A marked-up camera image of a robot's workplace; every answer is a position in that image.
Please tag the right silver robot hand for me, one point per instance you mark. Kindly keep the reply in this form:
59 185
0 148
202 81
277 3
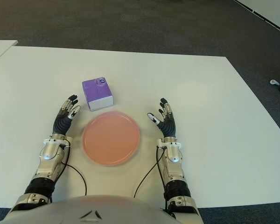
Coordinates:
168 127

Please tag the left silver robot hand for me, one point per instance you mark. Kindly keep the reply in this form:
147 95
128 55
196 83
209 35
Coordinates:
60 122

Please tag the purple tissue paper pack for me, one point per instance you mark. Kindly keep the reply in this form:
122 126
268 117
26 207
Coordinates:
95 91

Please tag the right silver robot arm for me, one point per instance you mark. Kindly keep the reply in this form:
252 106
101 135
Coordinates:
173 151

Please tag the round pink plate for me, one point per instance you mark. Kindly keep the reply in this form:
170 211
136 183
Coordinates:
110 140

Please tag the grey robot torso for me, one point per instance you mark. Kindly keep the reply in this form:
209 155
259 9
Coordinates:
91 210

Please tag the white side table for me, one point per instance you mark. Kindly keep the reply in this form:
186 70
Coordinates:
0 49

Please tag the white handheld controller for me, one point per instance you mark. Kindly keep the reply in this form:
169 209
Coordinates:
274 82

